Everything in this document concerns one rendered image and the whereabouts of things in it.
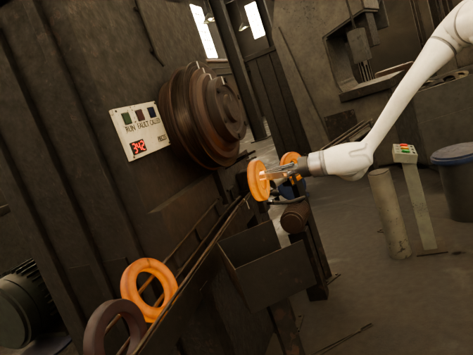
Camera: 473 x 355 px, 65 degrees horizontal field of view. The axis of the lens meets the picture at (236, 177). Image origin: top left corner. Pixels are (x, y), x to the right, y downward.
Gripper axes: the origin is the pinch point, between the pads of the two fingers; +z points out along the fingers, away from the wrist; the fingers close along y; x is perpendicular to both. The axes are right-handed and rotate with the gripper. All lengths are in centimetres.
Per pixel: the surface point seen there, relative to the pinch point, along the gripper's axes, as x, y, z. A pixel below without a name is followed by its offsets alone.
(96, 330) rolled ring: -10, -76, 19
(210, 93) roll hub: 34.9, 9.2, 13.2
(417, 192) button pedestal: -46, 83, -57
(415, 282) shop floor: -82, 52, -46
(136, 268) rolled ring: -8, -51, 25
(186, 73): 44.8, 7.1, 19.7
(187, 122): 26.5, -2.1, 20.8
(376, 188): -38, 79, -36
